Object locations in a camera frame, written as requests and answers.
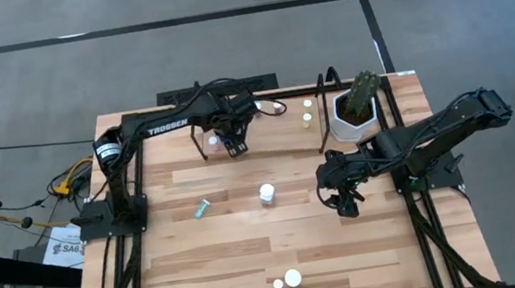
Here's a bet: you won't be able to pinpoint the white printed paper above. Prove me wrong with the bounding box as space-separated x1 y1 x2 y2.
37 221 89 275

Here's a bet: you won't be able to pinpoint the black board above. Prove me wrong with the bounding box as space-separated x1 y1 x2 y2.
0 242 86 288

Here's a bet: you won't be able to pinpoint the black floor vent grate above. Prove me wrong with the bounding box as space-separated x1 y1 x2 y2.
155 73 280 107

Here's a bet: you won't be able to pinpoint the black table frame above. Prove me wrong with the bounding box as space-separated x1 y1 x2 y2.
47 62 504 288

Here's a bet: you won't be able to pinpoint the white plant pot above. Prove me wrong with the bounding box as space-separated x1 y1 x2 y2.
324 85 383 148

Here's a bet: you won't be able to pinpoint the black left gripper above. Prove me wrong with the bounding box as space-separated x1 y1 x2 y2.
213 94 265 160

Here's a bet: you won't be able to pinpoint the yellow cable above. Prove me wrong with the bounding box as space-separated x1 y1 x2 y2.
50 156 99 199

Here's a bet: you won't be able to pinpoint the white melatonin bottle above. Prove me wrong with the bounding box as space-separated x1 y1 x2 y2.
257 181 278 208

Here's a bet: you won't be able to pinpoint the green cactus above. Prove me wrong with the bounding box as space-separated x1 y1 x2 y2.
339 68 388 120

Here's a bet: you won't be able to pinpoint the teal vial white pills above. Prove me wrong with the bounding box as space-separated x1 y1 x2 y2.
192 197 214 220

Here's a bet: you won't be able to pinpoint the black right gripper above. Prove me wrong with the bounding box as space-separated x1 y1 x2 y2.
314 146 374 221

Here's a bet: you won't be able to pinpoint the white round cap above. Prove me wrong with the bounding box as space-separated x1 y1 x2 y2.
282 267 305 288

